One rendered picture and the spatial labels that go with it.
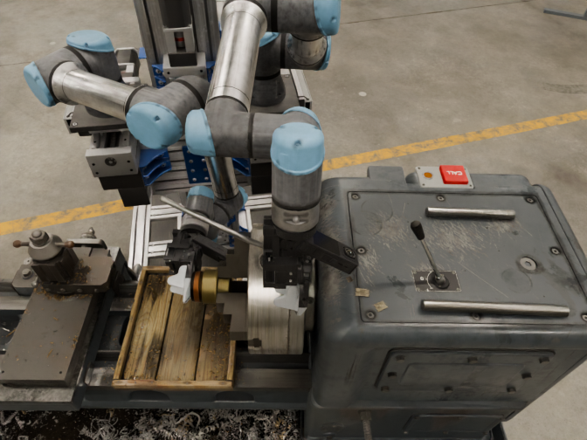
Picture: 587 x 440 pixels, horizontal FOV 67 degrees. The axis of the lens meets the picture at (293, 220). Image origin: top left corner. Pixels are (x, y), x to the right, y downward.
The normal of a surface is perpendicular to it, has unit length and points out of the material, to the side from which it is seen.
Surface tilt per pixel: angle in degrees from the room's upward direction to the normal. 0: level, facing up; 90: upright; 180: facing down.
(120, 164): 90
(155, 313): 0
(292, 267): 76
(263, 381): 0
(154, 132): 89
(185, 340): 0
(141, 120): 90
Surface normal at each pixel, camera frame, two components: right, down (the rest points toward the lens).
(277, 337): 0.01, 0.56
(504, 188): 0.03, -0.75
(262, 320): 0.02, 0.32
